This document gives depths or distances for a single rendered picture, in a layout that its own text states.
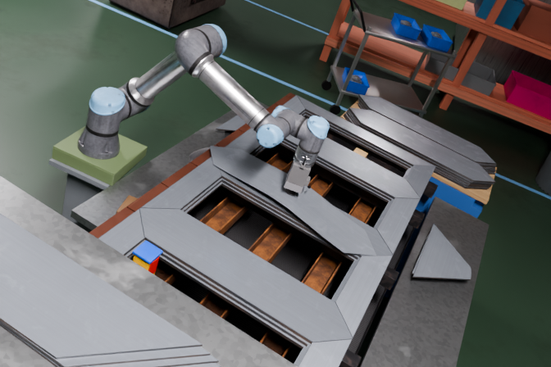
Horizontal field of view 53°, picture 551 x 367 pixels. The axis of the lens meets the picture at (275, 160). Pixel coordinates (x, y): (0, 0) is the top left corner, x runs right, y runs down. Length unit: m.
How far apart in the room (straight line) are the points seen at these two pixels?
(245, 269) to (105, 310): 0.59
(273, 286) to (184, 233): 0.31
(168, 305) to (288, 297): 0.50
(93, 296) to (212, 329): 0.25
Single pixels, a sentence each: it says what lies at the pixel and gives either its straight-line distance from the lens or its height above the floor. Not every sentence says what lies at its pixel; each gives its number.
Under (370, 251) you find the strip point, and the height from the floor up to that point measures 0.85.
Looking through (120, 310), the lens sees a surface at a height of 1.07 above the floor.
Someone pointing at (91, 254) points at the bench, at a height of 1.05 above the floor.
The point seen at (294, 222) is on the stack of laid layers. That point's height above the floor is 0.83.
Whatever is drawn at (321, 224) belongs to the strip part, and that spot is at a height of 0.86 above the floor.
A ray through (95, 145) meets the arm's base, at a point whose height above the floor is 0.78.
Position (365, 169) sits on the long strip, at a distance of 2.36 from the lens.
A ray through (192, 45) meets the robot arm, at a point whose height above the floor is 1.28.
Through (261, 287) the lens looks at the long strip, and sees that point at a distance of 1.64.
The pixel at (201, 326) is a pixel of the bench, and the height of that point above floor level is 1.05.
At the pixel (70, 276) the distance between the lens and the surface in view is 1.24.
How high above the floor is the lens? 1.99
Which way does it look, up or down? 32 degrees down
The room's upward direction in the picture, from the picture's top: 21 degrees clockwise
